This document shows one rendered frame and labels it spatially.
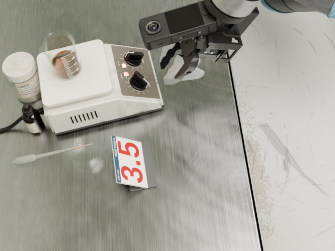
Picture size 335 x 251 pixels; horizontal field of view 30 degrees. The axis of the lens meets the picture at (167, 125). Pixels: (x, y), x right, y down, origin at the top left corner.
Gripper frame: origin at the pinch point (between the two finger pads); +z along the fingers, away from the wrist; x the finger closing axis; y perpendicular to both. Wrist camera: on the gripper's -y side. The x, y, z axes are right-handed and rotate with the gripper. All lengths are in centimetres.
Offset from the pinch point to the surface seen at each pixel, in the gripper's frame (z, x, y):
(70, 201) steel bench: 13.0, -17.9, -15.4
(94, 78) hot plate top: 3.8, 0.5, -11.1
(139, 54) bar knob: 3.0, 5.4, -2.0
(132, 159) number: 6.4, -13.4, -5.9
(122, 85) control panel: 3.8, -0.7, -6.2
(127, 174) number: 5.8, -16.5, -7.6
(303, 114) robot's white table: -6.1, -11.3, 21.6
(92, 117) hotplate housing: 9.0, -4.2, -10.5
